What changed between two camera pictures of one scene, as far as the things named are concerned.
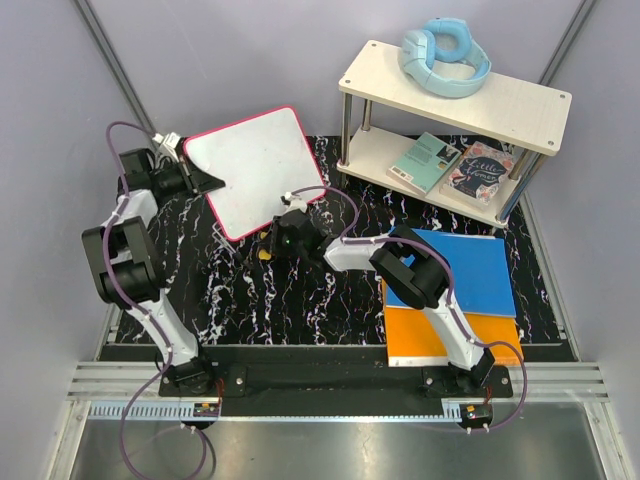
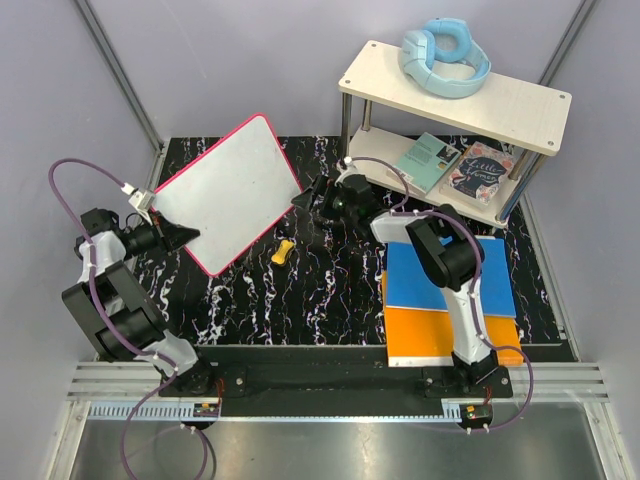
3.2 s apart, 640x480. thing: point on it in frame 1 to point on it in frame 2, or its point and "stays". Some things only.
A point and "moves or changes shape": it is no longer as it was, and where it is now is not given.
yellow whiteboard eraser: [264, 249] moves or changes shape
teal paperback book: [423, 164] stays
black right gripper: [275, 241] to [323, 186]
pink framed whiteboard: [260, 159] moves or changes shape
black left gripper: [196, 181] to [170, 235]
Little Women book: [481, 174] stays
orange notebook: [411, 339] stays
